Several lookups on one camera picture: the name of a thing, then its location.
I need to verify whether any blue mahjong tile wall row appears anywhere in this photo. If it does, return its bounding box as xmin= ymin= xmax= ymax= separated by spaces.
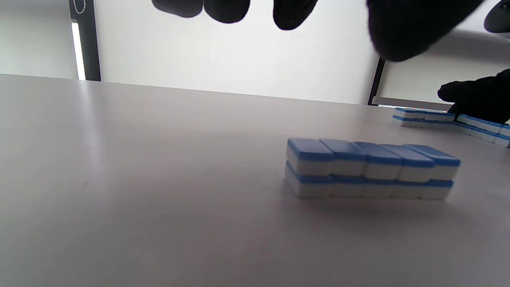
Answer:
xmin=284 ymin=138 xmax=461 ymax=200
xmin=392 ymin=107 xmax=456 ymax=129
xmin=454 ymin=114 xmax=510 ymax=148

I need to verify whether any black and white hand controller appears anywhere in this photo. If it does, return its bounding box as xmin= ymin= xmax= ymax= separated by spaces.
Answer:
xmin=484 ymin=0 xmax=510 ymax=34

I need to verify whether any grey roller blind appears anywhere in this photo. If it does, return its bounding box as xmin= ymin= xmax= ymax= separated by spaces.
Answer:
xmin=0 ymin=0 xmax=79 ymax=79
xmin=375 ymin=20 xmax=510 ymax=112

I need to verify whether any wide white roller blind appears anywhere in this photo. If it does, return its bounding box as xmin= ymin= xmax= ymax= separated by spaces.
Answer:
xmin=94 ymin=0 xmax=381 ymax=105

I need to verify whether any black window frame post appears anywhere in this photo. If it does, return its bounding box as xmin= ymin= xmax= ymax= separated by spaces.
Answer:
xmin=69 ymin=0 xmax=101 ymax=82
xmin=367 ymin=58 xmax=386 ymax=106

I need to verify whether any person's right hand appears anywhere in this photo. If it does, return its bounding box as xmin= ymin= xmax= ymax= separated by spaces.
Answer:
xmin=437 ymin=69 xmax=510 ymax=123

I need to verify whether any person's left hand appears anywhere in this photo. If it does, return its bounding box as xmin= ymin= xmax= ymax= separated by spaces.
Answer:
xmin=151 ymin=0 xmax=485 ymax=62

